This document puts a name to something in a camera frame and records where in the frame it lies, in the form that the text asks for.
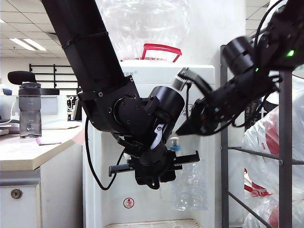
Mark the grey water bottle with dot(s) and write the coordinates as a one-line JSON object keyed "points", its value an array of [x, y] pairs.
{"points": [[30, 111]]}

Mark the clear plastic mug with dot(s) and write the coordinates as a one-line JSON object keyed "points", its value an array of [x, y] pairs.
{"points": [[190, 187]]}

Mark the round cabinet lock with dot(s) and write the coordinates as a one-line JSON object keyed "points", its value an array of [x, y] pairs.
{"points": [[16, 194]]}

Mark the white water dispenser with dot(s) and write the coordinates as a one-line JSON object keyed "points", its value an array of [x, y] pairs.
{"points": [[152, 209]]}

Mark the ceiling light panel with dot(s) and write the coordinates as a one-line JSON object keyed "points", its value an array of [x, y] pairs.
{"points": [[27, 44]]}

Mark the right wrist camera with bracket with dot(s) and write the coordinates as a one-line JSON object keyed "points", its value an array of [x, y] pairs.
{"points": [[192, 76]]}

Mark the black wall shelf rack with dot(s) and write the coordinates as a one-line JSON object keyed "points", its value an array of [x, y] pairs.
{"points": [[54, 73]]}

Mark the red round sticker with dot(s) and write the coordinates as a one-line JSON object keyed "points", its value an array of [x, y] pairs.
{"points": [[129, 203]]}

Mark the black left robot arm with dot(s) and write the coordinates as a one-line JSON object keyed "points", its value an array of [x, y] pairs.
{"points": [[90, 59]]}

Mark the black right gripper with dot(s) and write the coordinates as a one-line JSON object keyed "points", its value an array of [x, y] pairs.
{"points": [[212, 116]]}

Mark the pink card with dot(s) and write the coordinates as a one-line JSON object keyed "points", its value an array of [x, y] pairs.
{"points": [[47, 141]]}

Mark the brown metal rack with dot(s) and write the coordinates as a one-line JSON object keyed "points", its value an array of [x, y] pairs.
{"points": [[284, 142]]}

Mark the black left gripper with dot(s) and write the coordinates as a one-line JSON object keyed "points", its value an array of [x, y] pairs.
{"points": [[154, 173]]}

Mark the clear inverted water jug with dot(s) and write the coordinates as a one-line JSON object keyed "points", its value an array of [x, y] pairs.
{"points": [[154, 23]]}

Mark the white drip tray grille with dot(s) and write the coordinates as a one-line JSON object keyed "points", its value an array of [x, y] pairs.
{"points": [[152, 224]]}

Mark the white tap with blue collar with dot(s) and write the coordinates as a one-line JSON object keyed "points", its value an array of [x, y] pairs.
{"points": [[175, 143]]}

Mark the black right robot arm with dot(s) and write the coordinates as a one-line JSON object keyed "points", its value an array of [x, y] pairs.
{"points": [[249, 90]]}

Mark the black chair headrest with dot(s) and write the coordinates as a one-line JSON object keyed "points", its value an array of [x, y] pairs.
{"points": [[21, 77]]}

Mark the white desk with beige top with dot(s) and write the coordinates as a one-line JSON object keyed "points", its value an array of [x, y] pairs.
{"points": [[54, 202]]}

